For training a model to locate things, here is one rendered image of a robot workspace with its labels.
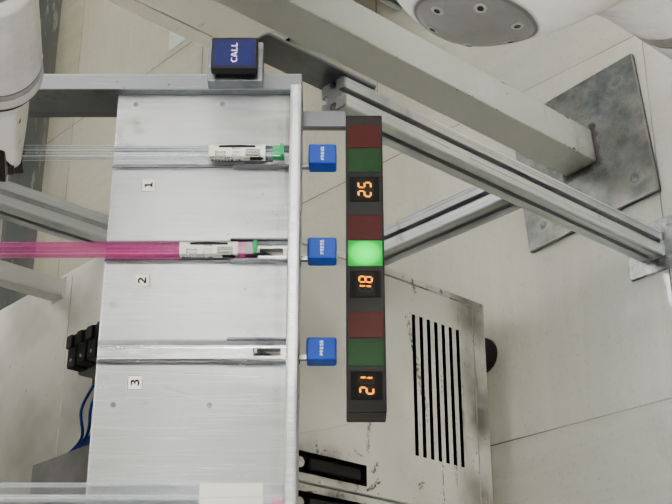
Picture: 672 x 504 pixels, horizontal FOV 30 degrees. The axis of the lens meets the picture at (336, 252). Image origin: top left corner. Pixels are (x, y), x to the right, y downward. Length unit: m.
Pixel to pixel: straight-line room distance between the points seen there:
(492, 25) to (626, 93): 1.39
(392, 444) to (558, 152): 0.53
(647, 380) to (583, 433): 0.13
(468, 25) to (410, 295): 1.25
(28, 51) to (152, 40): 2.16
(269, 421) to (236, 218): 0.22
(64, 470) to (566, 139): 0.89
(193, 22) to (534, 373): 1.10
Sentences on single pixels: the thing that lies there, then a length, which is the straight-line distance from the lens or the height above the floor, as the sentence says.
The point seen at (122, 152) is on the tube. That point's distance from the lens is 1.35.
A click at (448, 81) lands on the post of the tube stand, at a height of 0.35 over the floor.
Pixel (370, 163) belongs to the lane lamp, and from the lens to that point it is 1.36.
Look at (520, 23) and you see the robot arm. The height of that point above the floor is 1.06.
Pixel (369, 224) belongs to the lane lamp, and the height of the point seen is 0.65.
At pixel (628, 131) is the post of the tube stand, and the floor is 0.01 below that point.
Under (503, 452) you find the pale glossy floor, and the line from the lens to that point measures 2.00.
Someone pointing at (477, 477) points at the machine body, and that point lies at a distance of 1.90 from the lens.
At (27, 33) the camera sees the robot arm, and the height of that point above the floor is 1.06.
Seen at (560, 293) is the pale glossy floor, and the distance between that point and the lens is 2.00.
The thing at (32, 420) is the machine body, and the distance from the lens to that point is 1.90.
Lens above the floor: 1.48
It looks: 38 degrees down
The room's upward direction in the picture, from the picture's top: 70 degrees counter-clockwise
